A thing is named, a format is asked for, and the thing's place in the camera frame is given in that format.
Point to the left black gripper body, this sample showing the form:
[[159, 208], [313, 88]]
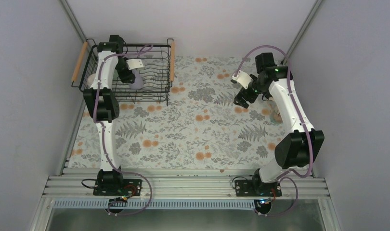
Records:
[[123, 76]]

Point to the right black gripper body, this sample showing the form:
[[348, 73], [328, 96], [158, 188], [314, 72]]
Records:
[[251, 97]]

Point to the lilac plastic cup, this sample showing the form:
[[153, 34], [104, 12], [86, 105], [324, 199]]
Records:
[[138, 80]]

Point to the beige floral mug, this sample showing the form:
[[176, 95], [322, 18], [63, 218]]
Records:
[[274, 113]]

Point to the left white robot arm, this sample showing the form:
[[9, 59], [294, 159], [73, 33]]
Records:
[[104, 109]]

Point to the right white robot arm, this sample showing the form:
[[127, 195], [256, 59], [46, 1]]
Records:
[[301, 145]]

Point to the floral patterned table mat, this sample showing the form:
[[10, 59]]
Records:
[[200, 126]]

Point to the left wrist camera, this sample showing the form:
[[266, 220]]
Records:
[[135, 64]]

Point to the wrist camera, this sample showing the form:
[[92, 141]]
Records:
[[135, 64], [242, 78]]

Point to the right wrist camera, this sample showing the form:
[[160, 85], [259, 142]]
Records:
[[242, 78]]

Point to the black wire dish rack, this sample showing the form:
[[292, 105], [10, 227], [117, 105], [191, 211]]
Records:
[[157, 79]]

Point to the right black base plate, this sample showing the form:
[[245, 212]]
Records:
[[250, 188]]

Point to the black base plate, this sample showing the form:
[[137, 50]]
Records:
[[250, 188], [127, 187]]

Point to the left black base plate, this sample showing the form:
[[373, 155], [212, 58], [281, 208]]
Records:
[[127, 187]]

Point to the aluminium mounting rail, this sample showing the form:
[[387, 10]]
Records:
[[182, 184]]

